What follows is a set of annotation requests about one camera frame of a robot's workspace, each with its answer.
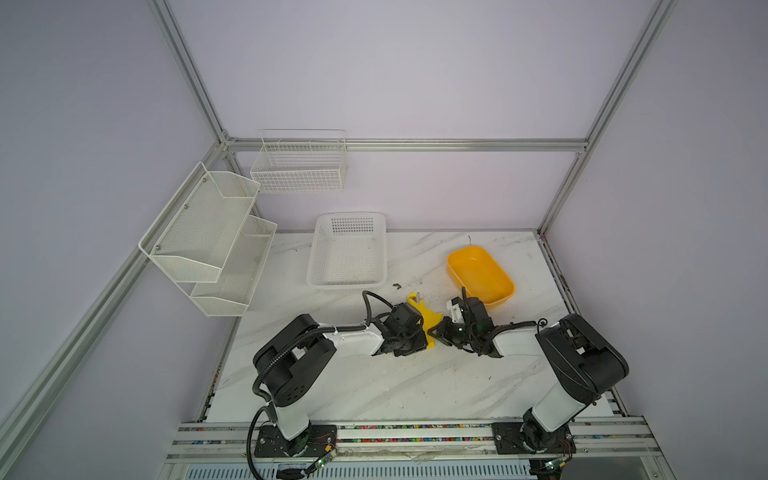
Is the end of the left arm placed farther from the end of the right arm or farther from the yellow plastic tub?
the yellow plastic tub

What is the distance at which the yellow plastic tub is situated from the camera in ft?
3.29

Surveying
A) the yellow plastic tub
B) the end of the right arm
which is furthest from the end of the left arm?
the yellow plastic tub
